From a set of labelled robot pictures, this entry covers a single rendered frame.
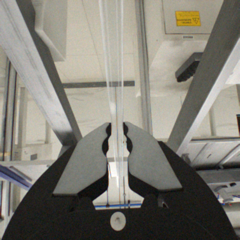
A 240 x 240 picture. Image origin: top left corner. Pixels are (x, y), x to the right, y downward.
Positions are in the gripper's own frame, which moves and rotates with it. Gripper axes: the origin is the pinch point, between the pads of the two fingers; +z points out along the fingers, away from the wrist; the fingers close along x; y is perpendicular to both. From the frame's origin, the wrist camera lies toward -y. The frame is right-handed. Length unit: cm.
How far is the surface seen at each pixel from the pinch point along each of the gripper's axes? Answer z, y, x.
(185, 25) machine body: 39.0, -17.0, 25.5
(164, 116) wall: 169, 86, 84
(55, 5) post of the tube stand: 10.2, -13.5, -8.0
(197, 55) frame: 40, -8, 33
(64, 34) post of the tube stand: 11.4, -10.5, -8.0
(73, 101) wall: 188, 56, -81
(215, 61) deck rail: 9.8, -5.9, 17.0
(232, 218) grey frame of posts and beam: 10, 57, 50
